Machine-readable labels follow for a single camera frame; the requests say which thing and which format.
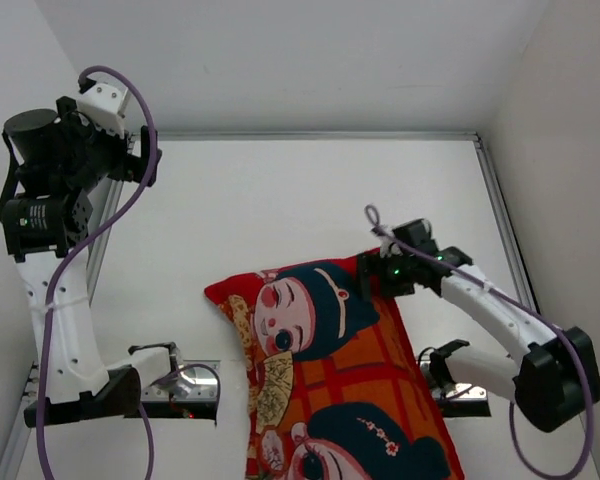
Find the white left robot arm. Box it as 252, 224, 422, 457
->
0, 96, 177, 428

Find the red patterned pillowcase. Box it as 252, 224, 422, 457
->
204, 257, 464, 479

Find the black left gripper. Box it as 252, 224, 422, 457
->
57, 98, 158, 195

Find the metal base plate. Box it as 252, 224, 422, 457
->
417, 356, 487, 403
141, 360, 221, 402

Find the aluminium table frame rail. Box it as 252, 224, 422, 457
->
474, 136, 538, 312

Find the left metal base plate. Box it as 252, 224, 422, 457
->
141, 360, 221, 402

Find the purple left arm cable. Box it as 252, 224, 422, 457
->
34, 64, 221, 480

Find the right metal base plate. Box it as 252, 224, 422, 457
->
417, 356, 487, 403

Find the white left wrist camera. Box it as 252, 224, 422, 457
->
76, 77, 130, 138

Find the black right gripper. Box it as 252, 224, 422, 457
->
349, 250, 414, 303

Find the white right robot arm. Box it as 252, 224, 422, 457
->
356, 205, 600, 433

